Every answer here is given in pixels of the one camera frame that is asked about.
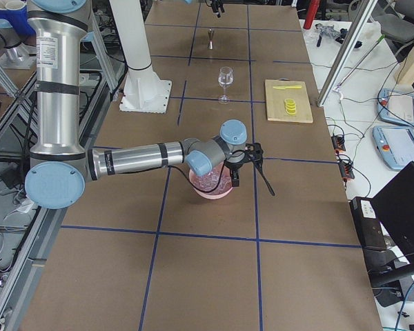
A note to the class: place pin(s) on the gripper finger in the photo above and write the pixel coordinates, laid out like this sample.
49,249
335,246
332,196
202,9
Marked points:
220,7
215,7

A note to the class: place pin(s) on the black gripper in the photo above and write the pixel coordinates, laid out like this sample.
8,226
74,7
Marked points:
233,166

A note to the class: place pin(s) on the steel jigger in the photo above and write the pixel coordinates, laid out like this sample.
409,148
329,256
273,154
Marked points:
211,33

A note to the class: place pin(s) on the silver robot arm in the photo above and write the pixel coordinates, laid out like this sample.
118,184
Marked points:
59,165

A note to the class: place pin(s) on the pink bowl of ice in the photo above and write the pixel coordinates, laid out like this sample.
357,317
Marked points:
214,185

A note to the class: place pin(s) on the clear wine glass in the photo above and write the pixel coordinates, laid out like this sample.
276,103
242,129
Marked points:
225,79

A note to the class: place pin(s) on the bamboo cutting board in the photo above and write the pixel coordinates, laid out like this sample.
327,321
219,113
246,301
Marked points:
275,107

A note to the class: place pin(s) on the red fire extinguisher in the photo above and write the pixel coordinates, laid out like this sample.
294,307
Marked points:
310,14

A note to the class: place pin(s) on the yellow plastic knife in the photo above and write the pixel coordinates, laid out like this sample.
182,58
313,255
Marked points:
291,87

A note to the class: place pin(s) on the black box device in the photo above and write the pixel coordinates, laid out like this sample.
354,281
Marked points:
367,225

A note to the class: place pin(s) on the near teach pendant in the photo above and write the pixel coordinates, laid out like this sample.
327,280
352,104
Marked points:
395,145

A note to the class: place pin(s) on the teach pendant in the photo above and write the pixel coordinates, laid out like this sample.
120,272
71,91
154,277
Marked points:
395,145
396,107

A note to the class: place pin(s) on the metal rod tool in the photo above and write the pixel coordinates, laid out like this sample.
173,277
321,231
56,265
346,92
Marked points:
356,66

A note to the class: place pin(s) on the black monitor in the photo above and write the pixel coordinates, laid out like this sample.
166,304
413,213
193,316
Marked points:
394,207

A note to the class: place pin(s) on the far teach pendant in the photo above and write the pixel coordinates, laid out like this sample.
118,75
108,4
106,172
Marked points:
396,107

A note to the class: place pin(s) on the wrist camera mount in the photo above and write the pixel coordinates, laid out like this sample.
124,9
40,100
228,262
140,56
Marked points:
253,153

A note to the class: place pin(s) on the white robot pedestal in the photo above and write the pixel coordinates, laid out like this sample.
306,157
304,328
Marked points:
143,91

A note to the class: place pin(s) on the aluminium frame post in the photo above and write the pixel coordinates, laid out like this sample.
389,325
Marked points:
365,9

